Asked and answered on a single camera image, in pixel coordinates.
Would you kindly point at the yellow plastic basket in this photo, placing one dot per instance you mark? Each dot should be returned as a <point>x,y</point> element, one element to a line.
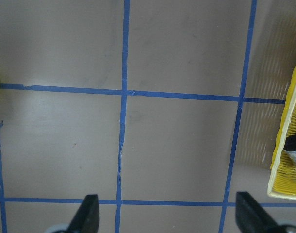
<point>282,181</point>

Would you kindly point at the small dark can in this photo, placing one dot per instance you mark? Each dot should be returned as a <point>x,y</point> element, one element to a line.
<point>290,148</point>

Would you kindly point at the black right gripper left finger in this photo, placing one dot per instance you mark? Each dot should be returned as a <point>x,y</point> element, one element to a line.
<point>86,219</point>

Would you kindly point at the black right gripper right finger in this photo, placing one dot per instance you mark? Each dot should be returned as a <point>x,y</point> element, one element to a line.
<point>251,217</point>

